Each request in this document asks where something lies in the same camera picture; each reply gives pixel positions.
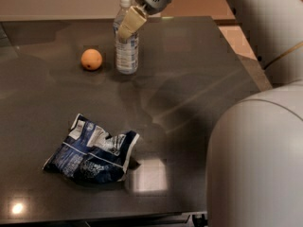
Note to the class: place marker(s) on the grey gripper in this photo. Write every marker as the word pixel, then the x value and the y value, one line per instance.
pixel 135 17

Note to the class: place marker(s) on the clear blue-label plastic bottle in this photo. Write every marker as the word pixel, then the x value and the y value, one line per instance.
pixel 126 51

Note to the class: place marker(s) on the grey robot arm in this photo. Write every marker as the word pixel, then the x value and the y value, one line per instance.
pixel 254 166

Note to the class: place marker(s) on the orange fruit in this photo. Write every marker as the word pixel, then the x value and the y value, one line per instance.
pixel 91 59

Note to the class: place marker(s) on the crumpled blue chip bag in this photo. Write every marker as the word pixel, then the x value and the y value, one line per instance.
pixel 90 154

